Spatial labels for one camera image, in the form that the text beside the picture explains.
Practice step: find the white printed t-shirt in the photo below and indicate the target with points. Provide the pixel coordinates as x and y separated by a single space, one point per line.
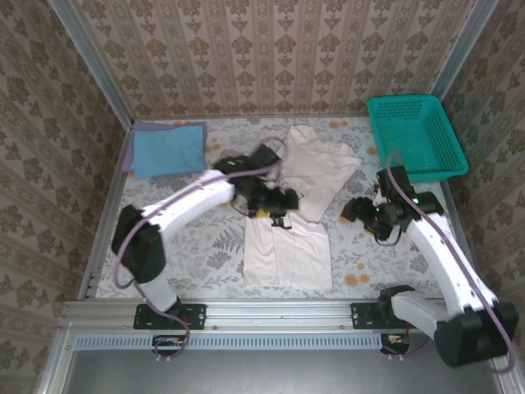
311 254

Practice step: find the teal plastic basket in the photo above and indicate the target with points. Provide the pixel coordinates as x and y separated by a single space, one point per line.
410 127

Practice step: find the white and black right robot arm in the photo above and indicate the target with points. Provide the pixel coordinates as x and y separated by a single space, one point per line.
451 262

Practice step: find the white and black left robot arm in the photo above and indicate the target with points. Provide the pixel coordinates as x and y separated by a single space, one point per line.
139 246

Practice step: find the folded purple t-shirt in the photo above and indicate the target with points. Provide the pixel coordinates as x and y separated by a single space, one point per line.
128 156

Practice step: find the grey metal sheet panel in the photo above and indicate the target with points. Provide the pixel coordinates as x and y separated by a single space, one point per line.
266 373

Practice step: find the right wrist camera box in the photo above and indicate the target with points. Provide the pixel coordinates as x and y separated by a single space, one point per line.
393 182

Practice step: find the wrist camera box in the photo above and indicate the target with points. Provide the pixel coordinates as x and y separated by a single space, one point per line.
262 155
393 182

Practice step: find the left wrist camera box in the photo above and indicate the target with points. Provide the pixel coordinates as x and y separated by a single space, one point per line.
262 155

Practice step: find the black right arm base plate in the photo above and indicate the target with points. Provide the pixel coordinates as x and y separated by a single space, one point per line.
363 316

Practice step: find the aluminium side rail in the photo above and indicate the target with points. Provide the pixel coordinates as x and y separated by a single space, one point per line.
114 180
467 246

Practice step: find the aluminium mounting rail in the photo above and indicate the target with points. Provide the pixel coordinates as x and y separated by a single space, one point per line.
279 314

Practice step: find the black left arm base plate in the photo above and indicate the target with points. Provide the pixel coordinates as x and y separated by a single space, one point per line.
194 316

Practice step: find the aluminium corner post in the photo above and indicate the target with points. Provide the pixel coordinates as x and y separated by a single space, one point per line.
464 45
92 61

